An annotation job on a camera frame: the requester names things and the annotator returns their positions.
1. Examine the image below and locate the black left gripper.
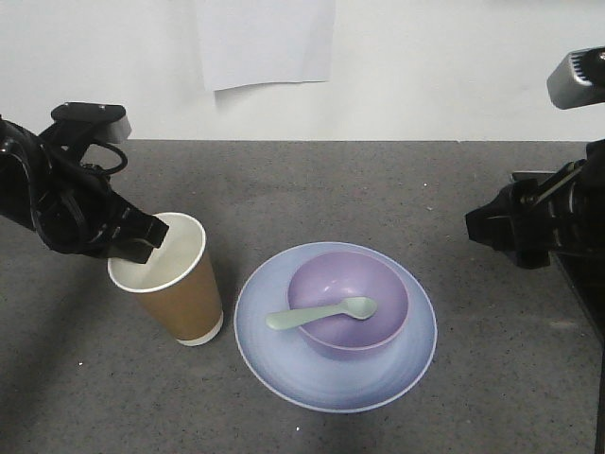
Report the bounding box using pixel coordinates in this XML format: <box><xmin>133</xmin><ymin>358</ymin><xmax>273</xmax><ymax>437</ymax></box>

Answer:
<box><xmin>32</xmin><ymin>140</ymin><xmax>169</xmax><ymax>264</ymax></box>

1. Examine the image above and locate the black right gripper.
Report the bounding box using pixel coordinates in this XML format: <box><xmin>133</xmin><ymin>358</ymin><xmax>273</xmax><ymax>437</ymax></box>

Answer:
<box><xmin>465</xmin><ymin>140</ymin><xmax>604</xmax><ymax>270</ymax></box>

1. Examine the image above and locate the brown paper cup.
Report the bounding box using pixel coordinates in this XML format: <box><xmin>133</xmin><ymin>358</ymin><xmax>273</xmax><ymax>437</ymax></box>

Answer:
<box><xmin>108</xmin><ymin>213</ymin><xmax>224</xmax><ymax>347</ymax></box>

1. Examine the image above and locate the mint green plastic spoon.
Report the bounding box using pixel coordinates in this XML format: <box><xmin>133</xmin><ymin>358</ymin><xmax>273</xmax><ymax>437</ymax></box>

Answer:
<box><xmin>265</xmin><ymin>297</ymin><xmax>378</xmax><ymax>330</ymax></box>

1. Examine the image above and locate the purple plastic bowl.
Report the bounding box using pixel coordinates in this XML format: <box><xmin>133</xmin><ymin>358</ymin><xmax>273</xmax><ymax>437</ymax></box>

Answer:
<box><xmin>286</xmin><ymin>251</ymin><xmax>409</xmax><ymax>359</ymax></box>

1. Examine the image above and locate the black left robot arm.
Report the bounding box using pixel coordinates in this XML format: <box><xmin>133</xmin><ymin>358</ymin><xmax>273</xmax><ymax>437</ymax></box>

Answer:
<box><xmin>1</xmin><ymin>120</ymin><xmax>169</xmax><ymax>264</ymax></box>

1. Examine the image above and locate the light blue plate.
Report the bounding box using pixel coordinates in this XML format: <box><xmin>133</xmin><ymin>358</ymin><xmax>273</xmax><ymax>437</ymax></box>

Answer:
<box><xmin>233</xmin><ymin>242</ymin><xmax>438</xmax><ymax>413</ymax></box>

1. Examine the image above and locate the white paper sheet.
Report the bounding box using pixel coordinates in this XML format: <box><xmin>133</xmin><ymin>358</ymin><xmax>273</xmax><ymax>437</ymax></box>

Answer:
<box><xmin>196</xmin><ymin>1</ymin><xmax>336</xmax><ymax>92</ymax></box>

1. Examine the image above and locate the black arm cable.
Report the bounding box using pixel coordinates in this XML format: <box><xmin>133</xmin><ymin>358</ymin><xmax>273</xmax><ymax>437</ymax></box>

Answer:
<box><xmin>60</xmin><ymin>141</ymin><xmax>130</xmax><ymax>228</ymax></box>

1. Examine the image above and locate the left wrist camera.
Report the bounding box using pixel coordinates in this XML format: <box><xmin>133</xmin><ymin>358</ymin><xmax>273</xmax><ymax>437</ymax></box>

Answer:
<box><xmin>51</xmin><ymin>102</ymin><xmax>131</xmax><ymax>145</ymax></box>

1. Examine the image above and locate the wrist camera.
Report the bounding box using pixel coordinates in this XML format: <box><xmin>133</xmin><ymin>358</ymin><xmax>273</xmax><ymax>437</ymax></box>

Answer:
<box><xmin>51</xmin><ymin>102</ymin><xmax>131</xmax><ymax>145</ymax></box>
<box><xmin>546</xmin><ymin>46</ymin><xmax>604</xmax><ymax>110</ymax></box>

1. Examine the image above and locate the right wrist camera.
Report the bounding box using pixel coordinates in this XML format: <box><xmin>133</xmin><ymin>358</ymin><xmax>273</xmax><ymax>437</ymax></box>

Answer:
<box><xmin>546</xmin><ymin>46</ymin><xmax>604</xmax><ymax>110</ymax></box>

